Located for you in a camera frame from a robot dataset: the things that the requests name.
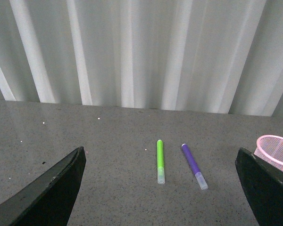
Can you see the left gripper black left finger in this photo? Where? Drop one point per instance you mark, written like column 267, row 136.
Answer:
column 48, row 200

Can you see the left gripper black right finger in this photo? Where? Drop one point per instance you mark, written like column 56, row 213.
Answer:
column 262, row 184

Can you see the purple marker pen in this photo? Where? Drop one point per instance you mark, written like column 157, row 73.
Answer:
column 194, row 167

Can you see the pink mesh cup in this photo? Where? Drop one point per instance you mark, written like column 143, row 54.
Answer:
column 270, row 149

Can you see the green marker pen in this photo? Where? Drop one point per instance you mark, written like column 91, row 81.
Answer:
column 160, row 162

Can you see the white curtain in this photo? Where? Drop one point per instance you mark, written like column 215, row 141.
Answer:
column 214, row 56

